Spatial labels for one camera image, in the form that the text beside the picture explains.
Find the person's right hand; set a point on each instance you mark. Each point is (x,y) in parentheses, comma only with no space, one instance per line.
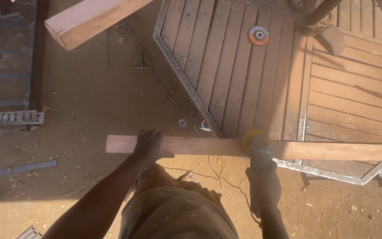
(263,186)

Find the person's left hand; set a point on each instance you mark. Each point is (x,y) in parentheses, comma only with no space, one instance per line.
(150,146)

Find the angle grinder with yellow disc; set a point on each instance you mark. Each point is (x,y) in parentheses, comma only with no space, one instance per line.
(258,147)

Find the long wooden plank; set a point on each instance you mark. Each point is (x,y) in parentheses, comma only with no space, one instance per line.
(310,150)

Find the round metal flange washer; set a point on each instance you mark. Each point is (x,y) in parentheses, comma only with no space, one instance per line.
(182,122)

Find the worn grinding disc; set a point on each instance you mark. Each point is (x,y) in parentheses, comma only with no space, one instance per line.
(205,125)

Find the person's khaki trousers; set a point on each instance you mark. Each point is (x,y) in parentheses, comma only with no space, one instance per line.
(174,209)

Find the small metal t-shaped tool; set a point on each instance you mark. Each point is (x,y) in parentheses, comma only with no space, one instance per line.
(142,63)

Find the grey metal bar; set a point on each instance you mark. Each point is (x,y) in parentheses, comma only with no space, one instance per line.
(17,168)

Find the thick wooden beam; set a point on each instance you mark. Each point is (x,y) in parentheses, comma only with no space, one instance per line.
(85,21)

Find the ornamental metal strip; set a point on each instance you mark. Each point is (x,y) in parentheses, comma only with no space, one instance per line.
(10,117)

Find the orange flap sanding disc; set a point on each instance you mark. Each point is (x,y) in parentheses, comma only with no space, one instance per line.
(258,36)

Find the round disc on panel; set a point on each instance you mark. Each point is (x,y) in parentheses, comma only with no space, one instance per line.
(297,4)

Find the wood slat metal frame panel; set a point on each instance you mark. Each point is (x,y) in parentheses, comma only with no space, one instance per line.
(277,83)

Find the metal gate frame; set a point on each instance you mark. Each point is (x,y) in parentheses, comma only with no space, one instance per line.
(5,59)

